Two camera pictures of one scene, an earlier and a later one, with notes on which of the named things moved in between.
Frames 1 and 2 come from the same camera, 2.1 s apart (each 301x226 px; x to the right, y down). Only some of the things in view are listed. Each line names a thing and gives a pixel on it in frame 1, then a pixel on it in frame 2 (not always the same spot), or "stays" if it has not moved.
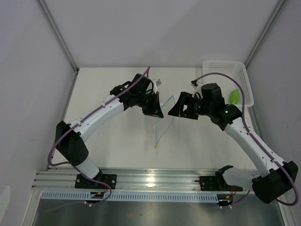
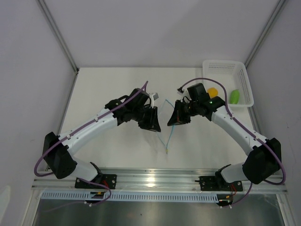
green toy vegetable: (234, 96) stays
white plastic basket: (237, 69) stays
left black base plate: (82, 182) stays
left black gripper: (155, 110) → (152, 124)
